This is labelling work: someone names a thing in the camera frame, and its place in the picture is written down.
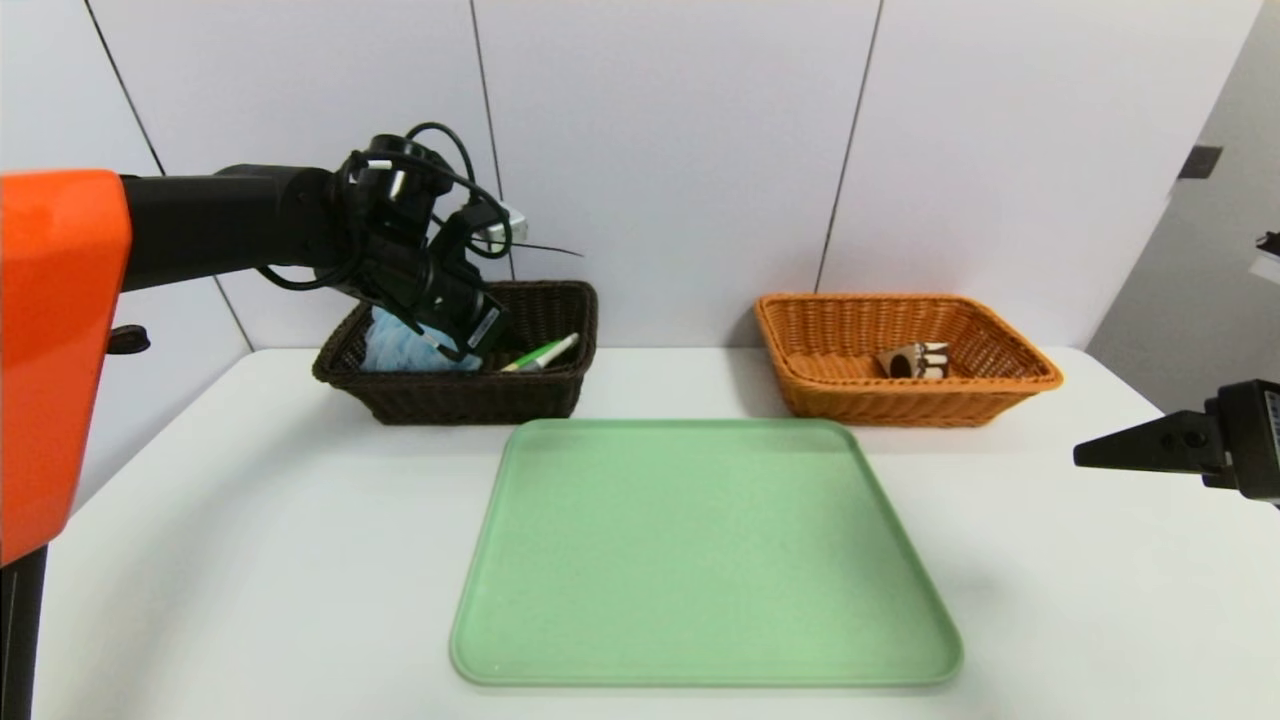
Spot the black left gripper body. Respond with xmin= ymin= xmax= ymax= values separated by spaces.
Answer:
xmin=426 ymin=277 xmax=514 ymax=362

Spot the yellow green pasta spoon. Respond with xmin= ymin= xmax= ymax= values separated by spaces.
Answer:
xmin=500 ymin=333 xmax=581 ymax=373

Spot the light blue bath loofah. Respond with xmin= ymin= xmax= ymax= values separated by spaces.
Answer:
xmin=360 ymin=308 xmax=483 ymax=374

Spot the chocolate blueberry cake slice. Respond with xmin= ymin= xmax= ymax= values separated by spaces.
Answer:
xmin=875 ymin=341 xmax=951 ymax=381

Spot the dark brown wicker basket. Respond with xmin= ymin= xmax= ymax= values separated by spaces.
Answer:
xmin=312 ymin=280 xmax=599 ymax=426

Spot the orange wicker basket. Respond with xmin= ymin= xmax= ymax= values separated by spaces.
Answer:
xmin=754 ymin=293 xmax=1063 ymax=429

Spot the light green plastic tray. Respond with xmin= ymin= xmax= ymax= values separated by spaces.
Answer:
xmin=450 ymin=418 xmax=963 ymax=689

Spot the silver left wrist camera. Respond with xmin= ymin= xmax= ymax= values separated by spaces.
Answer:
xmin=468 ymin=203 xmax=529 ymax=253

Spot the thin black left wrist cable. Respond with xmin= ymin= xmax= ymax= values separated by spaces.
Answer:
xmin=258 ymin=122 xmax=513 ymax=293

